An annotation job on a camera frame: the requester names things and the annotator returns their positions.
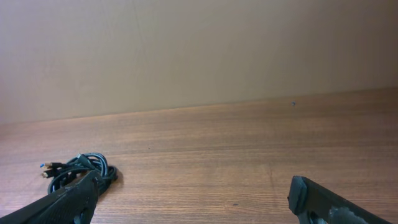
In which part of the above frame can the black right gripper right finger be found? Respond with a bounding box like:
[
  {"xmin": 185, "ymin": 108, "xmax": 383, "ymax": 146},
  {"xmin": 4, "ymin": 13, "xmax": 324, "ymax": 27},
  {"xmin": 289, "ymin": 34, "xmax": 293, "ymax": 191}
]
[{"xmin": 287, "ymin": 175, "xmax": 390, "ymax": 224}]

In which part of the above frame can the black cable bundle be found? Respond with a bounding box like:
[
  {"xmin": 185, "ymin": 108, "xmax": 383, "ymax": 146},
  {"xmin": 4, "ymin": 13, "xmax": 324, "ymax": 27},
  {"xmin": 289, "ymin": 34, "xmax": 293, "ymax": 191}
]
[{"xmin": 39, "ymin": 152, "xmax": 119, "ymax": 195}]

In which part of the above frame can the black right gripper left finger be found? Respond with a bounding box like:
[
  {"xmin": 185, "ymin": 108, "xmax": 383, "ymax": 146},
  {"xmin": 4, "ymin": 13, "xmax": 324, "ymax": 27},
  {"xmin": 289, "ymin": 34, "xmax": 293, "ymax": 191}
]
[{"xmin": 1, "ymin": 170, "xmax": 102, "ymax": 224}]

